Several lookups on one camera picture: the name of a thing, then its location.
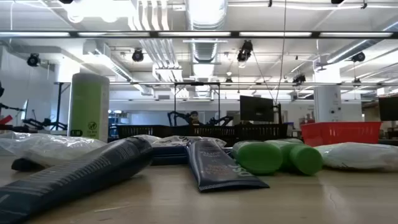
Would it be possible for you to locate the clear bag of cotton balls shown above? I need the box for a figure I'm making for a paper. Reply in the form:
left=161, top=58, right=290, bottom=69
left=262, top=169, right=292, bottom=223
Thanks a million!
left=314, top=142, right=398, bottom=173
left=0, top=131, right=107, bottom=167
left=133, top=134, right=228, bottom=149

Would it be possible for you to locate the dark blue shave butter tube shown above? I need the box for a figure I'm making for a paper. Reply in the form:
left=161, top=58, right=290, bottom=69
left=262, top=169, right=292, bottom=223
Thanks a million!
left=185, top=139, right=271, bottom=193
left=0, top=136, right=155, bottom=224

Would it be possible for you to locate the green plastic bottle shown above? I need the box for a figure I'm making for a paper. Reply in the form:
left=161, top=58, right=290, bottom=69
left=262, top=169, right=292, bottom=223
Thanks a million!
left=231, top=140, right=284, bottom=175
left=266, top=139, right=324, bottom=176

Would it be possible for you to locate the person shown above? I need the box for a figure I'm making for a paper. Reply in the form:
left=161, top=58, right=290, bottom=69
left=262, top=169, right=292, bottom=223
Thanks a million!
left=188, top=110, right=200, bottom=126

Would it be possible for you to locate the distant black robot rig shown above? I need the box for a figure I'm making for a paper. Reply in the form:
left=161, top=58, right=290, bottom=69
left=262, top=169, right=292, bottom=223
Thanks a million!
left=167, top=82, right=235, bottom=127

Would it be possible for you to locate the black computer monitor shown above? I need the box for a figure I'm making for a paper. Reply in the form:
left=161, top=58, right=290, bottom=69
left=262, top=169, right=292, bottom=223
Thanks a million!
left=239, top=95, right=275, bottom=123
left=378, top=96, right=398, bottom=122

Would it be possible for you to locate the black overhead spotlight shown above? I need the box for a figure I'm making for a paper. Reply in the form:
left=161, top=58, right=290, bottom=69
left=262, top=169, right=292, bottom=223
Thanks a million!
left=131, top=47, right=145, bottom=63
left=26, top=52, right=41, bottom=67
left=236, top=39, right=254, bottom=63
left=350, top=51, right=367, bottom=63

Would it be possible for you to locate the green and white wipes canister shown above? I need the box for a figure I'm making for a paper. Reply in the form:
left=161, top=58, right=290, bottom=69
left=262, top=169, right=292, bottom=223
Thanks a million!
left=67, top=72, right=111, bottom=143

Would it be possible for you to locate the white round pillar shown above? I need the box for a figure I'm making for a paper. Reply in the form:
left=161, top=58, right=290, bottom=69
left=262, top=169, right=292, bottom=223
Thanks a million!
left=313, top=85, right=343, bottom=123

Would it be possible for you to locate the black tripod stand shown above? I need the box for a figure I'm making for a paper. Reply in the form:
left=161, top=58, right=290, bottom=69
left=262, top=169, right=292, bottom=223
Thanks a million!
left=53, top=81, right=72, bottom=131

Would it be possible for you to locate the red plastic basket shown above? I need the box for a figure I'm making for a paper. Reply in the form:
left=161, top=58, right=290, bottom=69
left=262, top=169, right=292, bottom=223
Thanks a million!
left=300, top=121, right=383, bottom=147

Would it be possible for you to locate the black aluminium rig frame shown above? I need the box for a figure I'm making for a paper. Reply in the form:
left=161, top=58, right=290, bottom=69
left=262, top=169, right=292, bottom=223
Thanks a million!
left=0, top=30, right=398, bottom=40

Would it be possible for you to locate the silver ventilation duct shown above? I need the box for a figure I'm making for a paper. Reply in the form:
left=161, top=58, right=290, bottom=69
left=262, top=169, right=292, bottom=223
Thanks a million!
left=185, top=0, right=230, bottom=63

